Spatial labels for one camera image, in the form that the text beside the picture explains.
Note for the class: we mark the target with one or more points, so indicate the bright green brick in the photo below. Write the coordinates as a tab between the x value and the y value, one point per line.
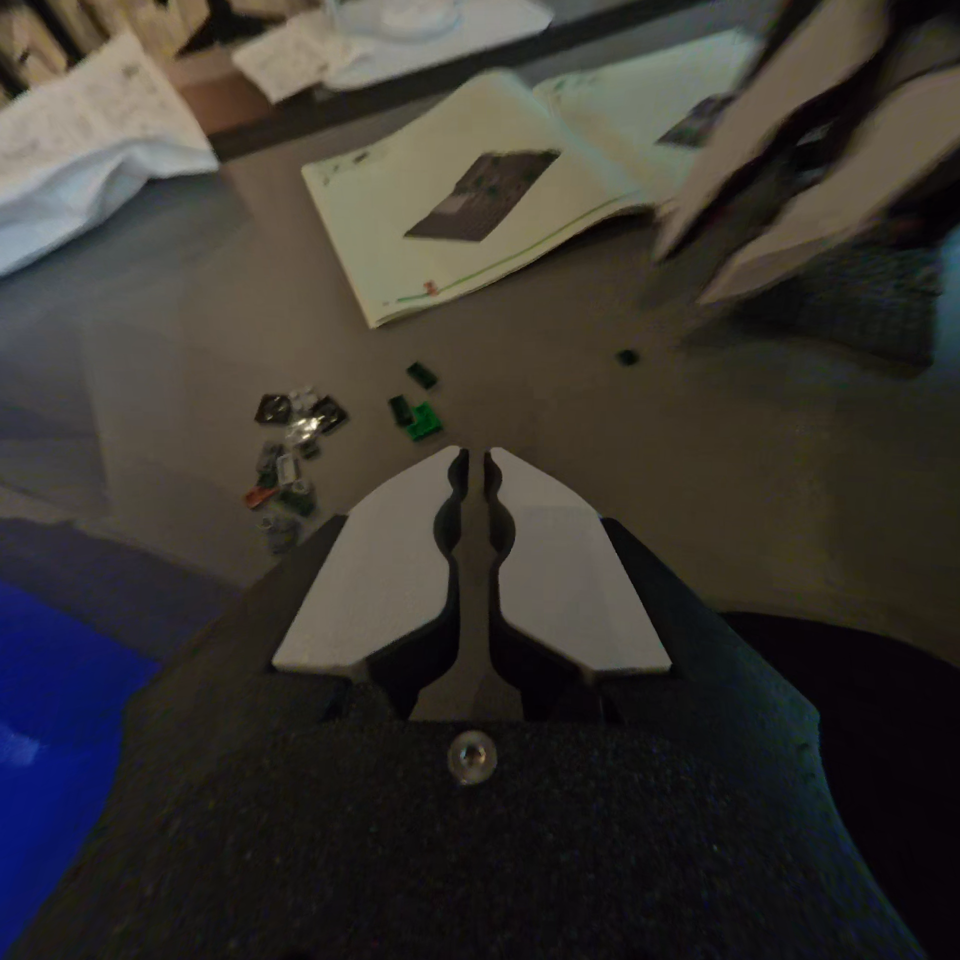
424	424

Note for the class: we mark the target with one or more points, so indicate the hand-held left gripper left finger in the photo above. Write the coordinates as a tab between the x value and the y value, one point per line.
360	585

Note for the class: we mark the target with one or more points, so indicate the dark green brick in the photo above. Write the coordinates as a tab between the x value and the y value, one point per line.
399	411
422	375

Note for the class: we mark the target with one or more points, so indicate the grey studded baseplate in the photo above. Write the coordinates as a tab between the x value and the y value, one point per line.
847	315

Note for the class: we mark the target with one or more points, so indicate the white tray with clear dish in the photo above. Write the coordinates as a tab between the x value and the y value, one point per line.
480	45

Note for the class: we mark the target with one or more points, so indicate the folded printed leaflet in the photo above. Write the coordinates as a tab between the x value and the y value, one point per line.
300	56

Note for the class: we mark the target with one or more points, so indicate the pile of small bricks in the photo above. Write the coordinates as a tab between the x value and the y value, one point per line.
296	450

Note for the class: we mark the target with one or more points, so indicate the grey desk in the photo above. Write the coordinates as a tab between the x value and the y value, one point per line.
600	450

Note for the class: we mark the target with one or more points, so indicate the blue storage bin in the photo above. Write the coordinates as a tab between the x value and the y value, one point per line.
60	712

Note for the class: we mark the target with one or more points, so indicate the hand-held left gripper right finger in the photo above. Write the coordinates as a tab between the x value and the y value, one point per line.
577	585

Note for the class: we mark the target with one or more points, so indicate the instruction booklet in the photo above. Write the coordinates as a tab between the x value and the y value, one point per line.
420	225

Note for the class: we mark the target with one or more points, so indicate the clear round dome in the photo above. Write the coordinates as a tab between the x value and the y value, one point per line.
420	19

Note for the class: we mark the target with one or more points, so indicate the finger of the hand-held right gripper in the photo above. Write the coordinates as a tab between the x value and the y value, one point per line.
885	165
787	90

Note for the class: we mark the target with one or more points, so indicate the white printed paper bag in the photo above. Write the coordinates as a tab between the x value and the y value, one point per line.
90	150

